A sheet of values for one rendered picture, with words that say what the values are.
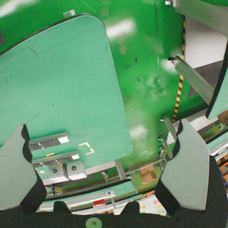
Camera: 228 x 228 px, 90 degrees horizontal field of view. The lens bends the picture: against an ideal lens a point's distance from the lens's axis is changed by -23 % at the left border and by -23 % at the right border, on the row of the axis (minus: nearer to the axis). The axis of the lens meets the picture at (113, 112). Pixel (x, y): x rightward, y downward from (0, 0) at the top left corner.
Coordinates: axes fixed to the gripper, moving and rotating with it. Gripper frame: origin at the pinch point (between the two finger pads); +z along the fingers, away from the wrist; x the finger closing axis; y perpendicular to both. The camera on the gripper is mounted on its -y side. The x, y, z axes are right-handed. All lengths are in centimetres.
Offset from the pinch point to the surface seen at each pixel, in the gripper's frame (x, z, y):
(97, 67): -2.7, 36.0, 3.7
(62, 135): -21, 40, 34
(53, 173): -36, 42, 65
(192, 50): 81, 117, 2
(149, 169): 102, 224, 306
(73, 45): -8.8, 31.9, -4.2
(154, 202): 84, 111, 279
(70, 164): -25, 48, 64
